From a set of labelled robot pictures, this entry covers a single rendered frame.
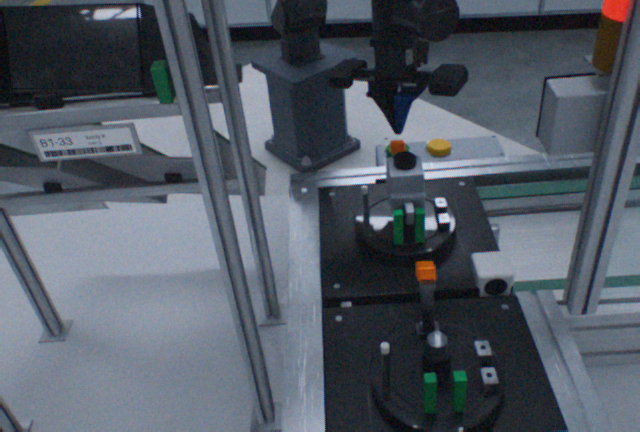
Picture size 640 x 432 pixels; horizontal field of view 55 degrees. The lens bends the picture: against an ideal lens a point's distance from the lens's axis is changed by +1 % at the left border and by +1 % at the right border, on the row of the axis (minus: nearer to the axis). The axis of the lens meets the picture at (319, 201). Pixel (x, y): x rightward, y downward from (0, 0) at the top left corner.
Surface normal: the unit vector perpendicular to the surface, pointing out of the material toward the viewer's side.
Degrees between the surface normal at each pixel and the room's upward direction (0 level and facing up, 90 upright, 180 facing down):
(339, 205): 0
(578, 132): 90
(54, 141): 90
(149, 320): 0
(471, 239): 0
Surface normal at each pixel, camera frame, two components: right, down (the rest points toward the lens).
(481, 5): -0.12, 0.61
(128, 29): -0.18, 0.22
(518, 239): -0.08, -0.79
